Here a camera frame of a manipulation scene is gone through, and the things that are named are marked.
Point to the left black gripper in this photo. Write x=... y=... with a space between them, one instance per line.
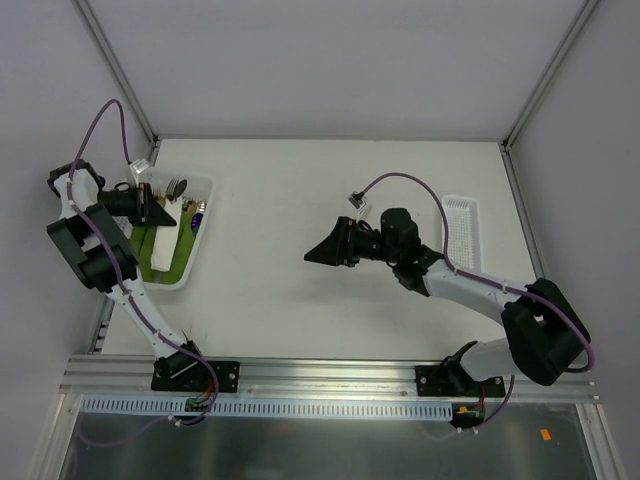
x=145 y=204

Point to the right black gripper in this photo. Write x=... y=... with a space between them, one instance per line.
x=346 y=241

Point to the white paper napkin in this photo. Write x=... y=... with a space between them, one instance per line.
x=166 y=238

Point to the silver fork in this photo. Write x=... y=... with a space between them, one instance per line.
x=170 y=190

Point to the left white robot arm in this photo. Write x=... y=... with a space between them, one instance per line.
x=102 y=258

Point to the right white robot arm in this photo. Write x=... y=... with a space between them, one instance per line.
x=543 y=334

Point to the green rolled napkin bundle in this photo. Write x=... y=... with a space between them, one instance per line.
x=142 y=240

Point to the gold cutlery in basket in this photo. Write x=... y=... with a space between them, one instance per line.
x=188 y=205

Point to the white perforated basket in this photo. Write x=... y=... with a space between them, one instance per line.
x=201 y=186

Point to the white narrow utensil tray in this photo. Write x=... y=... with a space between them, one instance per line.
x=464 y=240

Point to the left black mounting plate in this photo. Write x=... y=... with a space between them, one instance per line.
x=225 y=375

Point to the black mounting plate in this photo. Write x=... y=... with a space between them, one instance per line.
x=225 y=375
x=453 y=381

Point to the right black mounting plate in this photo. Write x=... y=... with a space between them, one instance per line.
x=453 y=381

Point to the orange tape piece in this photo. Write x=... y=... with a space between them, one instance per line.
x=545 y=435

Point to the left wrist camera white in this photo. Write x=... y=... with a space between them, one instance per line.
x=136 y=168

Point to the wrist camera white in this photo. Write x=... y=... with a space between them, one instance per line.
x=361 y=204
x=136 y=168

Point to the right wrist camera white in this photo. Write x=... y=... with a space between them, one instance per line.
x=361 y=204

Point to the left aluminium frame post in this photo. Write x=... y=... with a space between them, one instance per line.
x=103 y=45

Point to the aluminium frame post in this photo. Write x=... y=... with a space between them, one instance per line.
x=559 y=55
x=103 y=45

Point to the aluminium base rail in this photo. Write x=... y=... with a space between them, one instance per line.
x=307 y=379

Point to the white slotted cable duct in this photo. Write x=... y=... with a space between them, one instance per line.
x=271 y=408

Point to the right aluminium frame post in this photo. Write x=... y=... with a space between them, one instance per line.
x=559 y=55

